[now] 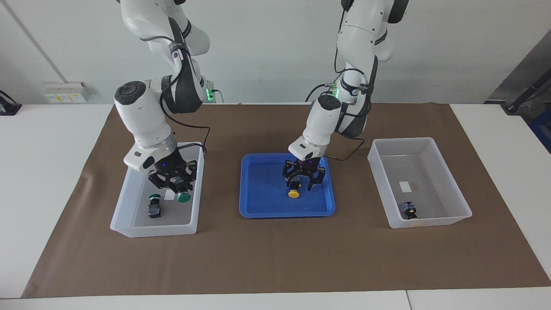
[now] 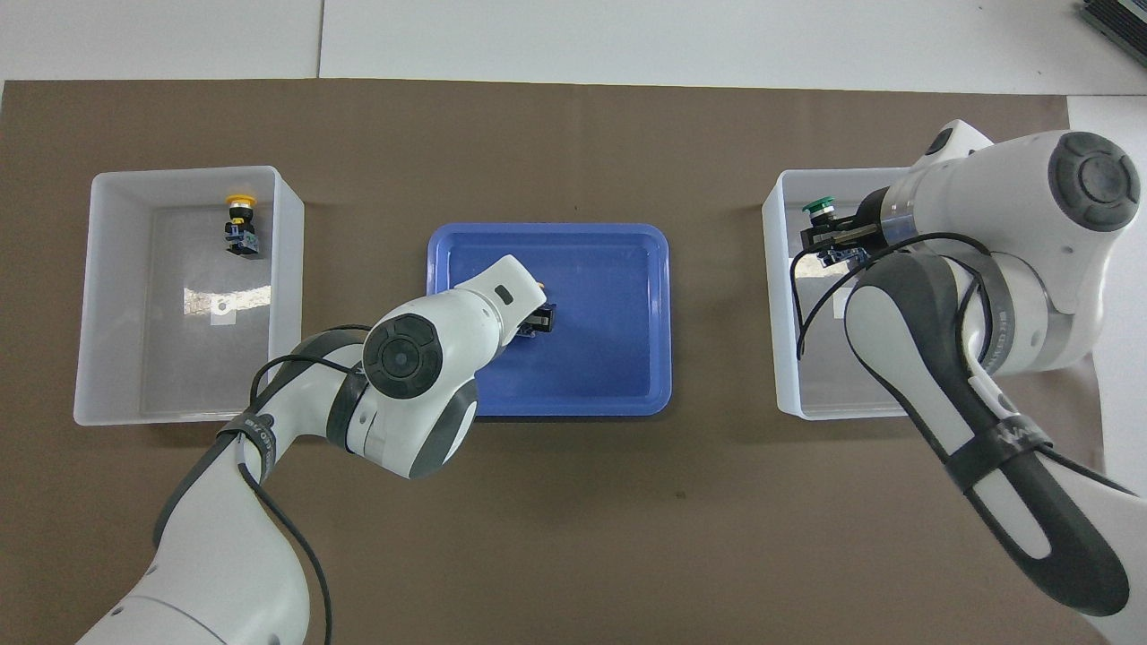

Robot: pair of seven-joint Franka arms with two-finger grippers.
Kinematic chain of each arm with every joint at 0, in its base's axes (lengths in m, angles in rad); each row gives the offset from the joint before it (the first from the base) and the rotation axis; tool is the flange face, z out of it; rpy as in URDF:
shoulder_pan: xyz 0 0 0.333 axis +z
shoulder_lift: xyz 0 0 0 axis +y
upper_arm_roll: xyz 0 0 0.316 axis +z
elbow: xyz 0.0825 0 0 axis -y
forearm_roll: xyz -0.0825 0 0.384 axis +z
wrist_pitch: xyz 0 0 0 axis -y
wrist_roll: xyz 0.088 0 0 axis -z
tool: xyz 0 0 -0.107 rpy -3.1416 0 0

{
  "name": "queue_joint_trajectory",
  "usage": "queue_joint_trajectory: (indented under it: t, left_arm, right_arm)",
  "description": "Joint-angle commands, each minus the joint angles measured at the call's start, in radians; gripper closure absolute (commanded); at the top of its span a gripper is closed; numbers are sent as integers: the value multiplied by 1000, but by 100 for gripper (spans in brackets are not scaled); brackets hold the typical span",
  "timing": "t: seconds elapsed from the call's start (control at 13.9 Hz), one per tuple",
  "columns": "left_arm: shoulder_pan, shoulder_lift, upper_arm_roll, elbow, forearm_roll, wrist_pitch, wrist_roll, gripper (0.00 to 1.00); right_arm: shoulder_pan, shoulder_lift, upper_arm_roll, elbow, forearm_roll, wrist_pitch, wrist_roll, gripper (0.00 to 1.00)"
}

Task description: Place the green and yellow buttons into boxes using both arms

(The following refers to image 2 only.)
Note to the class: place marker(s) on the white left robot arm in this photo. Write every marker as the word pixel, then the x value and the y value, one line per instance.
pixel 403 358

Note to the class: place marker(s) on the grey ribbed metal device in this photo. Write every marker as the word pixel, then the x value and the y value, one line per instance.
pixel 1120 22

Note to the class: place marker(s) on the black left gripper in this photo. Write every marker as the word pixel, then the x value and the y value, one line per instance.
pixel 539 320

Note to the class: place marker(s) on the blue plastic tray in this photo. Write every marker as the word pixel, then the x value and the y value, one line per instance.
pixel 600 358

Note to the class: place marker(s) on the brown paper table mat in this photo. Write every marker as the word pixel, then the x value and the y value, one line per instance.
pixel 573 537

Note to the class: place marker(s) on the translucent white plastic box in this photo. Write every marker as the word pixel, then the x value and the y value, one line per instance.
pixel 116 269
pixel 824 376

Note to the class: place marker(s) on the green push button switch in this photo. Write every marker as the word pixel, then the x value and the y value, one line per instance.
pixel 817 207

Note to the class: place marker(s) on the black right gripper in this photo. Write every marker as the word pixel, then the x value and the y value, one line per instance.
pixel 867 210

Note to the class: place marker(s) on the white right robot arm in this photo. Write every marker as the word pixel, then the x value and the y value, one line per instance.
pixel 1030 224

